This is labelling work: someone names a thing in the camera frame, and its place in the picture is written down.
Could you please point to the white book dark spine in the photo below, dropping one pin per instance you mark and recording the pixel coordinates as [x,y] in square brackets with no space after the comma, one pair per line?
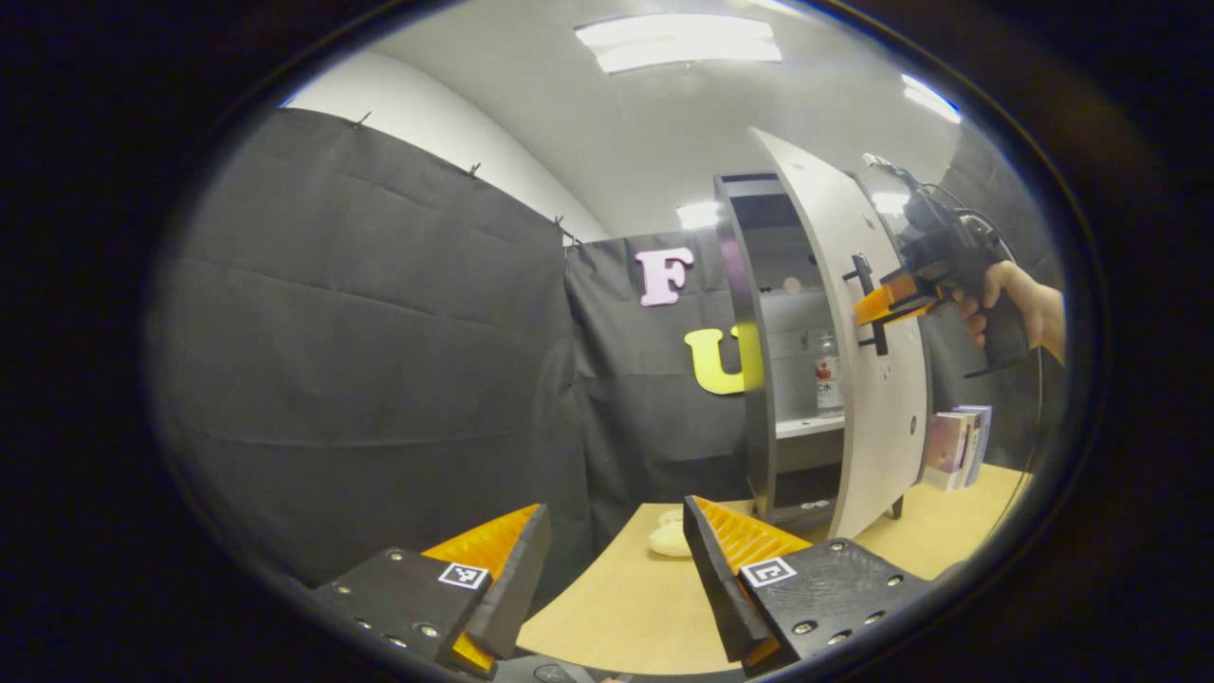
[967,446]

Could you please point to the large ceiling light panel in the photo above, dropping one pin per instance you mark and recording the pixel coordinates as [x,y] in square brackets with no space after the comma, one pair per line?
[678,43]

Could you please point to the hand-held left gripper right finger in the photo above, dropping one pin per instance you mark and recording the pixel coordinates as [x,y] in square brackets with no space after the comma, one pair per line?
[716,579]

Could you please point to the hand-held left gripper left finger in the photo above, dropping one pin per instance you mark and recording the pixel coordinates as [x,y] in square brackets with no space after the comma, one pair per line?
[517,579]

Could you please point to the white cabinet door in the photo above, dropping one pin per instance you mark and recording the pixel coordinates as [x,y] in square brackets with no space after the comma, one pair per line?
[877,436]

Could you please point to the black backdrop cloth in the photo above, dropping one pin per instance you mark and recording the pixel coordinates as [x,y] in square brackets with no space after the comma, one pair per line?
[360,379]

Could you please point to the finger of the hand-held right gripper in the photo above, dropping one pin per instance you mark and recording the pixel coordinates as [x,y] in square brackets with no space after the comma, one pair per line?
[874,305]
[899,283]

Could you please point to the cream plush toy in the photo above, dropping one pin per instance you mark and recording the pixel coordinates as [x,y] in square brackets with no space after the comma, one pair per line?
[669,541]

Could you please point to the clear plastic bottle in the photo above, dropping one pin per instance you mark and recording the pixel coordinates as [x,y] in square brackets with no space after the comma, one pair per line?
[829,379]

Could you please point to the pale blue book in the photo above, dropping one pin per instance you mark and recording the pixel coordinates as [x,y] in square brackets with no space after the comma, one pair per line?
[983,441]

